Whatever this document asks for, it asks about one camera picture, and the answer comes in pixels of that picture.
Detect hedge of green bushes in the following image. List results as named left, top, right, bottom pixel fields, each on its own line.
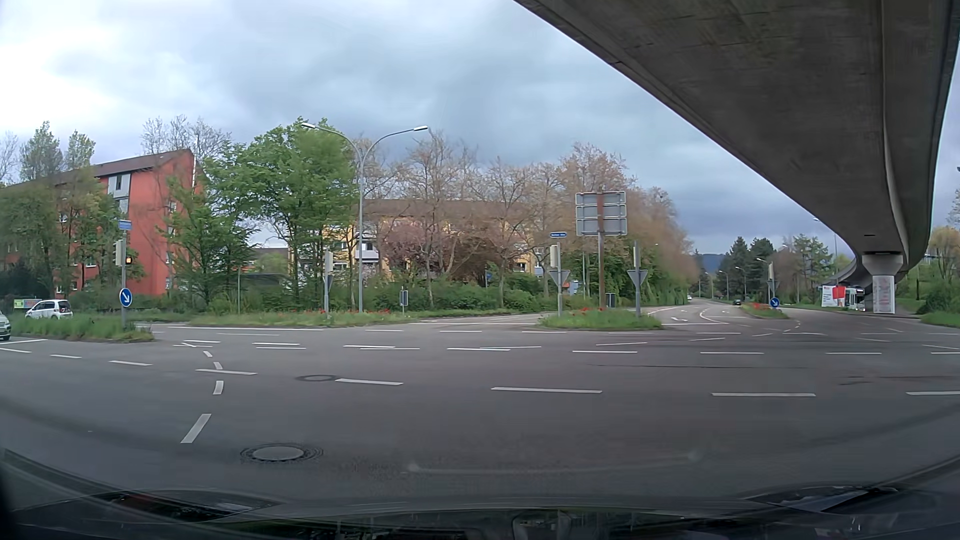
left=202, top=271, right=571, bottom=315

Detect traffic light with street sign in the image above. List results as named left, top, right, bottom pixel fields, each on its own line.
left=547, top=231, right=572, bottom=318

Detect row of trees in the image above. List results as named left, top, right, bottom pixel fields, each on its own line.
left=0, top=114, right=702, bottom=309

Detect yellow building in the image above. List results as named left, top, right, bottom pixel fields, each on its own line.
left=318, top=198, right=549, bottom=280

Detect grass traffic island with flowers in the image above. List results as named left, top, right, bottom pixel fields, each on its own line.
left=537, top=307, right=664, bottom=332

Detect large direction sign board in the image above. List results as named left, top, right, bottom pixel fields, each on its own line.
left=574, top=190, right=628, bottom=310

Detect road markings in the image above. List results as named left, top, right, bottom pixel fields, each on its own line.
left=0, top=306, right=960, bottom=445

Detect grey asphalt road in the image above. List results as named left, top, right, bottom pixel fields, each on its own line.
left=0, top=298, right=960, bottom=519

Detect grass verge strip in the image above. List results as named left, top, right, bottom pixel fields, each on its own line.
left=135, top=307, right=519, bottom=330

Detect car's own bonnet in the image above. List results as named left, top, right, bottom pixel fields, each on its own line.
left=0, top=448, right=960, bottom=540

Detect group of dark conifers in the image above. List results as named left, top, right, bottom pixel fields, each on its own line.
left=716, top=236, right=777, bottom=301

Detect red brick apartment building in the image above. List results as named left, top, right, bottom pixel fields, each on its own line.
left=0, top=147, right=198, bottom=299

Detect traffic light with blue signs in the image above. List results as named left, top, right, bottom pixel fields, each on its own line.
left=112, top=219, right=136, bottom=328

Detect concrete elevated bridge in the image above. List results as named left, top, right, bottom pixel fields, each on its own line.
left=514, top=0, right=960, bottom=315

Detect white car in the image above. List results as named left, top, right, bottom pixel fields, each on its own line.
left=24, top=299, right=75, bottom=321

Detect yield sign on post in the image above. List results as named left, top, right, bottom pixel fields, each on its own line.
left=627, top=241, right=650, bottom=318

